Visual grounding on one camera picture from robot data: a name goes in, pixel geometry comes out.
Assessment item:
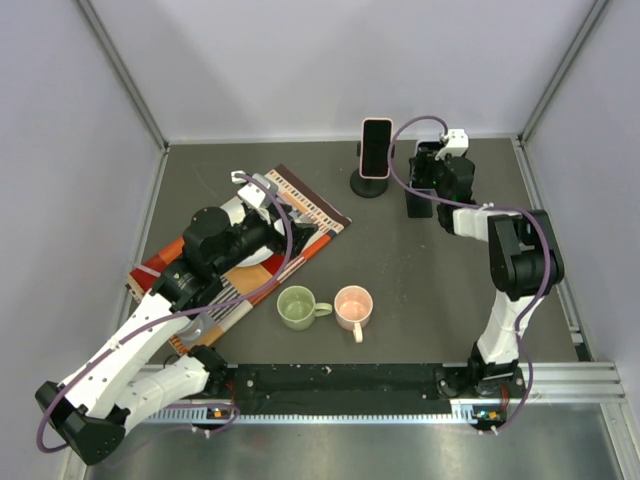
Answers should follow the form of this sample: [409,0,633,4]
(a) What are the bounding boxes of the black folding phone stand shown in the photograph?
[405,188,435,219]

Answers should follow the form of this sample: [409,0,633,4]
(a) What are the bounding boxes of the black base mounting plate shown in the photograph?
[169,362,526,416]

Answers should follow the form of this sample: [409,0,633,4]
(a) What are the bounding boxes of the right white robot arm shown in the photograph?
[406,141,564,398]

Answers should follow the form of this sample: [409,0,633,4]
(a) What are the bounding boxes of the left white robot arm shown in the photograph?
[35,203,318,466]

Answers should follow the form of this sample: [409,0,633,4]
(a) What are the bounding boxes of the pink case smartphone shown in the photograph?
[359,117,393,180]

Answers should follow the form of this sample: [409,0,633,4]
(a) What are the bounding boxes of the grey slotted cable duct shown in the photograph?
[144,400,506,429]

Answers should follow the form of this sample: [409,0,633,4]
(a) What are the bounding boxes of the pink ceramic mug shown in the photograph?
[333,285,374,344]

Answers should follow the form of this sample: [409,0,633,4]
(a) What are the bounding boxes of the green ceramic mug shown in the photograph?
[276,286,333,331]

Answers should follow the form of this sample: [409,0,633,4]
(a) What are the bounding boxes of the white plate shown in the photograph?
[221,197,288,267]

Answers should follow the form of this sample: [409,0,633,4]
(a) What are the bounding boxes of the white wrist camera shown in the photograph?
[231,170,278,224]
[435,129,469,160]

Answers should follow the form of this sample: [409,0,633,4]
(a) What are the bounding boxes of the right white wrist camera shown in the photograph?
[435,129,469,160]

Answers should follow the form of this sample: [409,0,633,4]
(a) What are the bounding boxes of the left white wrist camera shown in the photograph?
[231,170,278,224]

